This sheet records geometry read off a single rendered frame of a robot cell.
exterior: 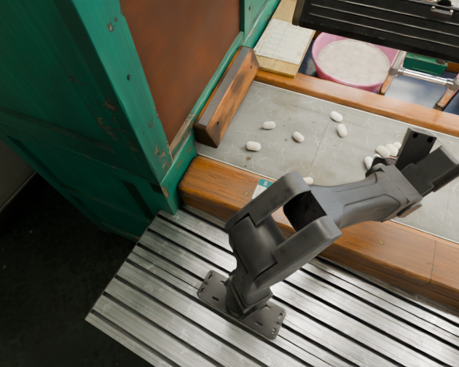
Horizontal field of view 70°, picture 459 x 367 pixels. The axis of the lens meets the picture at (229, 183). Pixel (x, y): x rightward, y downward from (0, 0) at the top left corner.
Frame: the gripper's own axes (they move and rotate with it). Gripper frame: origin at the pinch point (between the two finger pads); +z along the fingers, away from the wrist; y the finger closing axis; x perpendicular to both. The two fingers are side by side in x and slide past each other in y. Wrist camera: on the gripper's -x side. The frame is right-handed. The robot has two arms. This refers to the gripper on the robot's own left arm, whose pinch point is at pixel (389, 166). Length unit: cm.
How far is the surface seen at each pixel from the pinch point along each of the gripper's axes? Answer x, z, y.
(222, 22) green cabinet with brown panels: -21, 1, 46
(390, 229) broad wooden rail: 11.8, -6.1, -4.4
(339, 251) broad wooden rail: 18.7, -11.5, 4.5
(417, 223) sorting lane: 10.4, -0.7, -10.5
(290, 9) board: -31, 42, 40
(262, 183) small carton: 10.8, -8.1, 25.4
